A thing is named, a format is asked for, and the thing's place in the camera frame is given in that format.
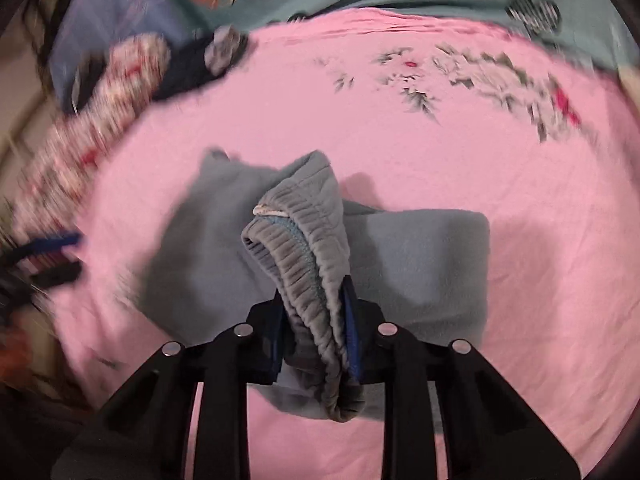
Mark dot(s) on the pink floral bedsheet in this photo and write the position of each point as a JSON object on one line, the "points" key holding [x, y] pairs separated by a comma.
{"points": [[450, 160]]}

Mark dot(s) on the red and white floral quilt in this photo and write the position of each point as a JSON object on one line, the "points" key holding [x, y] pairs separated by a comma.
{"points": [[105, 110]]}

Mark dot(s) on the blue plaid pillow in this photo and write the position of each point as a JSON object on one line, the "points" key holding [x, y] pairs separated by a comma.
{"points": [[115, 15]]}

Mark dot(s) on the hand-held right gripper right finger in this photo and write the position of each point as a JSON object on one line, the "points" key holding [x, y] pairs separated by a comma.
{"points": [[353, 342]]}

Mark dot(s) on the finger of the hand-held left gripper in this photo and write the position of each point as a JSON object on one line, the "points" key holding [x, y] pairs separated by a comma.
{"points": [[47, 246], [57, 276]]}

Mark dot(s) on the folded dark navy garment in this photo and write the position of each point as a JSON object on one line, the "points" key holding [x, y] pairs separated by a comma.
{"points": [[192, 72]]}

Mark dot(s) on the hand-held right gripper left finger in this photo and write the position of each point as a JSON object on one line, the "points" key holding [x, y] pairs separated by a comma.
{"points": [[271, 342]]}

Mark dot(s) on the grey pants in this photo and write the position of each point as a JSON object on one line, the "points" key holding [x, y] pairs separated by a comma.
{"points": [[425, 260]]}

